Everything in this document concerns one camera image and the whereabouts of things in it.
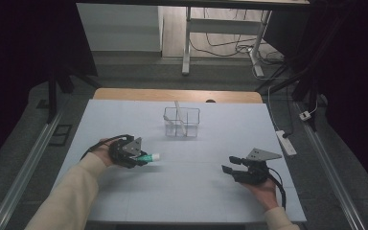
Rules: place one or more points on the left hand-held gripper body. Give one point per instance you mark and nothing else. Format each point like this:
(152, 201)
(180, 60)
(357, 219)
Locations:
(123, 153)

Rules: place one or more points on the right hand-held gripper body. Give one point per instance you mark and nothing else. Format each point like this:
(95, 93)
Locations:
(255, 172)

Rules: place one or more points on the green label glue stick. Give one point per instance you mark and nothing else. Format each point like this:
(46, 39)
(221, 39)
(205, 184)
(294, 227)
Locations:
(150, 157)

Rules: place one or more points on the white marker pen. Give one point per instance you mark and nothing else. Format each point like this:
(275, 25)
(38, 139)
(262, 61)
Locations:
(180, 116)

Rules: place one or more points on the clear plastic organizer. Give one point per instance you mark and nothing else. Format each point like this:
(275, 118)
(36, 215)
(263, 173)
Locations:
(191, 124)

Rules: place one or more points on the person's left hand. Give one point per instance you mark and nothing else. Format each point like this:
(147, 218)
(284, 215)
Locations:
(103, 151)

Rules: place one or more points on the person's right hand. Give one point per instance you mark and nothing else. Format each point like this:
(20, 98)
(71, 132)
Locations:
(266, 195)

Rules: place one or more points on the white power strip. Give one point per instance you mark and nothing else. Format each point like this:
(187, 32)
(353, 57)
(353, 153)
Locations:
(286, 143)

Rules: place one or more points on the black floor plate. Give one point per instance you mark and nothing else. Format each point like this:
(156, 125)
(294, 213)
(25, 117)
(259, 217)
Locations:
(60, 134)

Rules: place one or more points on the wooden table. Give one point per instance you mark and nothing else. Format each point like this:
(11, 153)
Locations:
(172, 95)

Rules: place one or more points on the black table grommet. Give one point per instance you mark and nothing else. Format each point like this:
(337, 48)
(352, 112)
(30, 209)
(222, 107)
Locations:
(210, 101)

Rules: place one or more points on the small white adapter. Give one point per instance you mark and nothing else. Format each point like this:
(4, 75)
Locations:
(305, 115)

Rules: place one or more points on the black metal stand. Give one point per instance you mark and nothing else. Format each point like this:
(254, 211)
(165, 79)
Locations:
(51, 96)

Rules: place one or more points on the black tripod stand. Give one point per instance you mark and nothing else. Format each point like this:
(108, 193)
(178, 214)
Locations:
(303, 86)

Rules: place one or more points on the aluminium floor rail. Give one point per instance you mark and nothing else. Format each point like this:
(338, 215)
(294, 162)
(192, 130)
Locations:
(335, 179)
(25, 172)

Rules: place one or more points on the white desk frame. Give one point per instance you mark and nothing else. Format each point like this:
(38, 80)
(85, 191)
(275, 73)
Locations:
(223, 26)

